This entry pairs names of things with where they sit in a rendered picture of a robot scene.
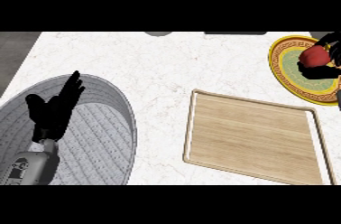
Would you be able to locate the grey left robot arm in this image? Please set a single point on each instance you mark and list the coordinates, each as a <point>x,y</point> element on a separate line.
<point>31,167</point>

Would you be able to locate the grey woven oval basket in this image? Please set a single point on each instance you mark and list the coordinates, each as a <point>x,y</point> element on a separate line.
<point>97,137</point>

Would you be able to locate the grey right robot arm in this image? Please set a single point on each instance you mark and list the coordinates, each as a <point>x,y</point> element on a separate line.
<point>338,99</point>

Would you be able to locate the pale wooden tray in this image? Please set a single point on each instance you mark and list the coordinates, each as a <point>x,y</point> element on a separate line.
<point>252,137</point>

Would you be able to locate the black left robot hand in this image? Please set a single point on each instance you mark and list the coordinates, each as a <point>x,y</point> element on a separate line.
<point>55,113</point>

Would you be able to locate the yellow patterned plate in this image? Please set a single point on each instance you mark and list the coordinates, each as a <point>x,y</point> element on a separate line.
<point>288,69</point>

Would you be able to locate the grey rounded object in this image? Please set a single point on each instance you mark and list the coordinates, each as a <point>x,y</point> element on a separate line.
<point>158,33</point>

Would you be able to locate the grey block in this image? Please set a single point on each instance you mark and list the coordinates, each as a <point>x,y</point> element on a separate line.
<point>319,35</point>

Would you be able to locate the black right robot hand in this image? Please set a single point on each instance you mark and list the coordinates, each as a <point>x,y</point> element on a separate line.
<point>326,73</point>

